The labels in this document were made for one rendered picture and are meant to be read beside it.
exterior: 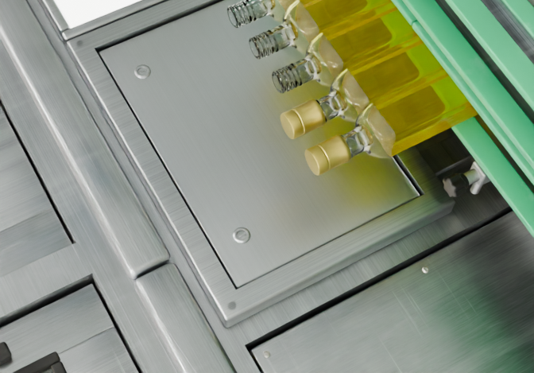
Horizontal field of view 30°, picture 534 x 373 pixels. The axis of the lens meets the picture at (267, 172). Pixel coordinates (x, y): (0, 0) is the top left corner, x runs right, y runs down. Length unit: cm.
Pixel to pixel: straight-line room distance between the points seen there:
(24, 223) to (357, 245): 43
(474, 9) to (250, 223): 38
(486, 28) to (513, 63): 5
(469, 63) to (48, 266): 57
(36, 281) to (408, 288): 47
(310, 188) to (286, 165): 5
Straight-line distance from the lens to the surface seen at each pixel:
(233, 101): 136
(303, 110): 119
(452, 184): 124
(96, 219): 131
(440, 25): 123
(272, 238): 126
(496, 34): 114
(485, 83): 119
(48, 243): 132
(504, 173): 125
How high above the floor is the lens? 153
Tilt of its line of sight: 16 degrees down
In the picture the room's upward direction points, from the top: 115 degrees counter-clockwise
